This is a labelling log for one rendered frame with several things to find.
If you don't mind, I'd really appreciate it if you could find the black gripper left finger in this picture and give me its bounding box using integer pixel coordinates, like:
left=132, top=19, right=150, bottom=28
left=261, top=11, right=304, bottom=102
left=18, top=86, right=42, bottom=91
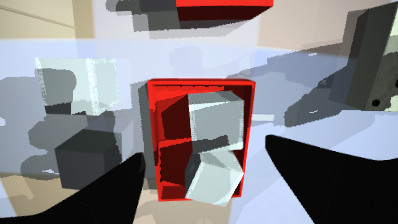
left=0, top=152, right=146, bottom=224

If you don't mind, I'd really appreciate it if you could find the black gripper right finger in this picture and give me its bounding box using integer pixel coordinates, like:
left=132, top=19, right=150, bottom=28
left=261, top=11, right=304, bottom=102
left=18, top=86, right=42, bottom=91
left=265, top=134, right=398, bottom=224

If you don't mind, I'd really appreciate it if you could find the red block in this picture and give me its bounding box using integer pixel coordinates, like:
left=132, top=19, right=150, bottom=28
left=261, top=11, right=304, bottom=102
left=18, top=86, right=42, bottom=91
left=176, top=0, right=274, bottom=21

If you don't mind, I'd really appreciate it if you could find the red tray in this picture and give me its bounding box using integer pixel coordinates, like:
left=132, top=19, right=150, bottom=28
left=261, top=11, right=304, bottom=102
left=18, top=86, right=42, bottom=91
left=148, top=78, right=256, bottom=202

